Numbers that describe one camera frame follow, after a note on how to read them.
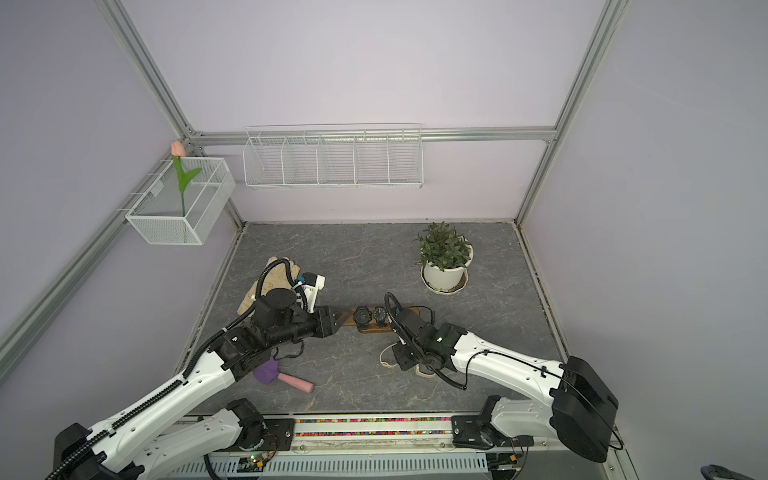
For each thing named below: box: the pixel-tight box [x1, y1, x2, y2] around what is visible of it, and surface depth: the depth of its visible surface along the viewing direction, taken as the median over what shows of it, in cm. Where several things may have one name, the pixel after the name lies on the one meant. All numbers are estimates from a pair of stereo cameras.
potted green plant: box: [412, 221, 474, 295], surface depth 93 cm
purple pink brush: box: [253, 358, 314, 394], surface depth 82 cm
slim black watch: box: [373, 306, 387, 327], surface depth 87 cm
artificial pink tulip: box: [171, 140, 202, 217], surface depth 86 cm
